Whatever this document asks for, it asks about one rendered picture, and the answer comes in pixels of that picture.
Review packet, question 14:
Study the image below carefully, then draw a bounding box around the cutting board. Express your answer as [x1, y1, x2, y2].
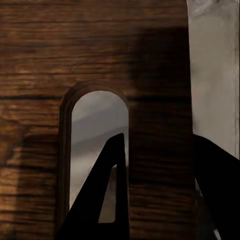
[0, 0, 198, 240]

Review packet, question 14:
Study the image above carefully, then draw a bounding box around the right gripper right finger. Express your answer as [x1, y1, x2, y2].
[193, 134, 240, 240]

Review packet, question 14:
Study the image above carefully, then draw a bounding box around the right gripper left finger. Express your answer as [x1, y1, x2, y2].
[54, 133, 130, 240]

